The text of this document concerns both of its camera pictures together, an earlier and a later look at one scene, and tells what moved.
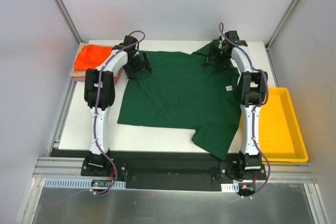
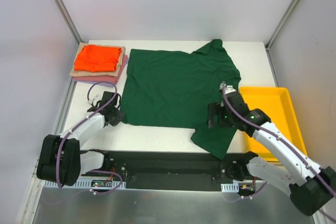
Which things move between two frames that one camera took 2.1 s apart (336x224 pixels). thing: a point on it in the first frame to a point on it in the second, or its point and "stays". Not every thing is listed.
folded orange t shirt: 92,56 stays
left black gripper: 139,65 to 115,116
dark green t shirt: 181,92 stays
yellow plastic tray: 280,137 stays
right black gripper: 214,57 to 212,115
